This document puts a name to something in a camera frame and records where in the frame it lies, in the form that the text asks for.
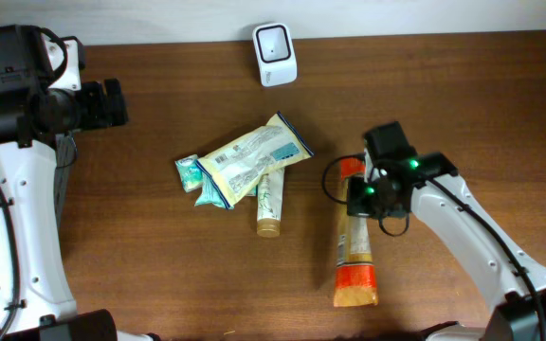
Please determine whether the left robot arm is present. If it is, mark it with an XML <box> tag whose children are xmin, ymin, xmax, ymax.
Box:
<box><xmin>0</xmin><ymin>25</ymin><xmax>128</xmax><ymax>340</ymax></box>

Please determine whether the teal wet wipes pack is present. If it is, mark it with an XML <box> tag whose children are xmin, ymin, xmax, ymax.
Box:
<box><xmin>194</xmin><ymin>176</ymin><xmax>227</xmax><ymax>208</ymax></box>

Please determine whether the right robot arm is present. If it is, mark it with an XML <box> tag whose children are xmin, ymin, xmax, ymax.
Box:
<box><xmin>347</xmin><ymin>122</ymin><xmax>546</xmax><ymax>341</ymax></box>

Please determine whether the grey plastic mesh basket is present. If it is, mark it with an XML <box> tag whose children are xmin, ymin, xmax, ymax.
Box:
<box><xmin>0</xmin><ymin>135</ymin><xmax>78</xmax><ymax>278</ymax></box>

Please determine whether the yellow blue-edged snack bag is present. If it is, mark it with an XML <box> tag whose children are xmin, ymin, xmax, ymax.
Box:
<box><xmin>196</xmin><ymin>112</ymin><xmax>314</xmax><ymax>209</ymax></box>

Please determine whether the white cream tube gold cap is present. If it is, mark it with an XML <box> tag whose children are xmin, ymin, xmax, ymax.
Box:
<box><xmin>257</xmin><ymin>168</ymin><xmax>284</xmax><ymax>238</ymax></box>

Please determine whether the white barcode scanner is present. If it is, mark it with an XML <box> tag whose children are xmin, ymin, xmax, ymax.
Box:
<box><xmin>252</xmin><ymin>23</ymin><xmax>298</xmax><ymax>87</ymax></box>

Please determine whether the small teal tissue pack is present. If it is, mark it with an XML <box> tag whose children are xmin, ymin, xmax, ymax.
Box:
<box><xmin>174</xmin><ymin>154</ymin><xmax>203</xmax><ymax>192</ymax></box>

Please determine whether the orange spaghetti pasta package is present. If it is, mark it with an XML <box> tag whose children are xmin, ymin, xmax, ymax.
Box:
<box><xmin>332</xmin><ymin>157</ymin><xmax>379</xmax><ymax>308</ymax></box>

